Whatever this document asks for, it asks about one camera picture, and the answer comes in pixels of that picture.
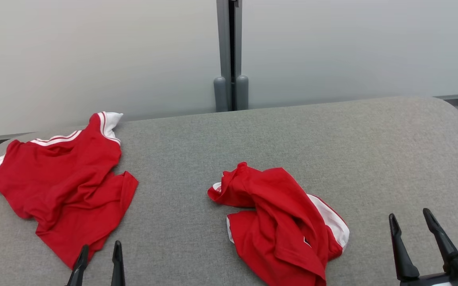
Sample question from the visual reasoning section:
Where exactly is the grey vertical frame post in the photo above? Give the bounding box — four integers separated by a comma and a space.
216, 0, 243, 112

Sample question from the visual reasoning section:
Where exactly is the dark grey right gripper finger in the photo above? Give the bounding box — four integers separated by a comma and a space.
388, 213, 420, 282
423, 208, 458, 273

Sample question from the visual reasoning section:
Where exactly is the grey cylindrical post cover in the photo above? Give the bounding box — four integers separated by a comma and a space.
213, 76, 228, 113
236, 75, 249, 111

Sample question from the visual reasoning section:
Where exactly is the red and white jersey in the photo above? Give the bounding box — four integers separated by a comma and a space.
208, 162, 350, 286

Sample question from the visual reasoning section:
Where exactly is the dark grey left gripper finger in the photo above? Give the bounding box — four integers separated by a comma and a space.
111, 240, 126, 286
65, 245, 89, 286

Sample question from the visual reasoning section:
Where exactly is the red jersey with Bulls print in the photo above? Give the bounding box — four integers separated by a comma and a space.
0, 112, 139, 270

